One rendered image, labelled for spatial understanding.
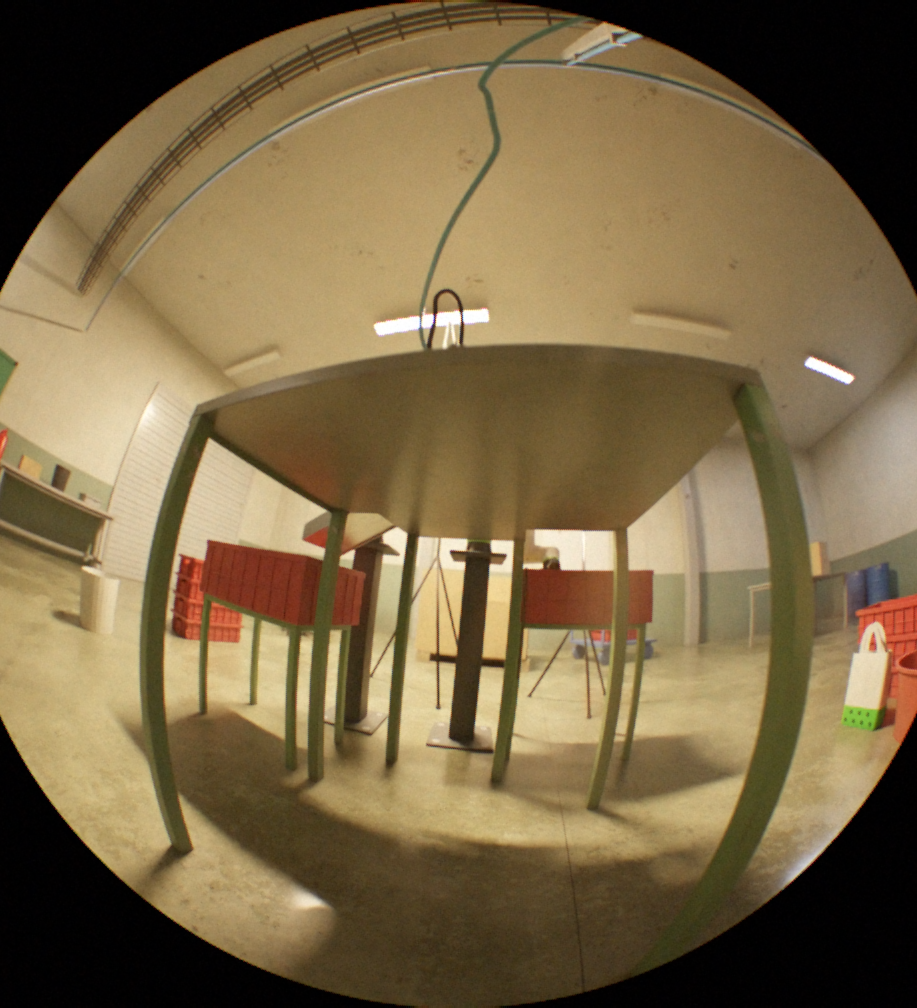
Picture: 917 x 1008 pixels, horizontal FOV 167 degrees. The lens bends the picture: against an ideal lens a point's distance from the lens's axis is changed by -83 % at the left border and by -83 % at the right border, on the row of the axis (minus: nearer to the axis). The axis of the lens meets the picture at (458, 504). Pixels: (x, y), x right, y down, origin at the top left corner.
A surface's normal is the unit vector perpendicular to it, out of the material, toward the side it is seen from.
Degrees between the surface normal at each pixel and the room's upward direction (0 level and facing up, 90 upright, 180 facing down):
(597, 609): 90
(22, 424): 90
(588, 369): 180
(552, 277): 180
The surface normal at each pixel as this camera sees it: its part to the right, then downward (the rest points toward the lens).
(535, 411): -0.09, 0.95
